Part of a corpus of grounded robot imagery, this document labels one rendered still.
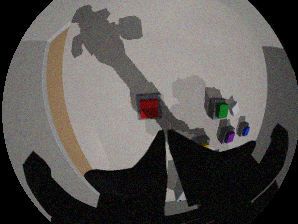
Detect green button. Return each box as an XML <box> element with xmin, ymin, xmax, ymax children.
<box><xmin>208</xmin><ymin>97</ymin><xmax>229</xmax><ymax>120</ymax></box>

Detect blue button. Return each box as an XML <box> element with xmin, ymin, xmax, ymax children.
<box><xmin>237</xmin><ymin>121</ymin><xmax>250</xmax><ymax>137</ymax></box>

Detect purple button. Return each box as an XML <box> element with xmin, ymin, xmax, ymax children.
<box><xmin>218</xmin><ymin>125</ymin><xmax>235</xmax><ymax>144</ymax></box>

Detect yellow button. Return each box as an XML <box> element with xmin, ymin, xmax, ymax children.
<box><xmin>190</xmin><ymin>135</ymin><xmax>210</xmax><ymax>148</ymax></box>

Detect red button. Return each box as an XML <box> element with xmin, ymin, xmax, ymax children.
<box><xmin>136</xmin><ymin>93</ymin><xmax>162</xmax><ymax>120</ymax></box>

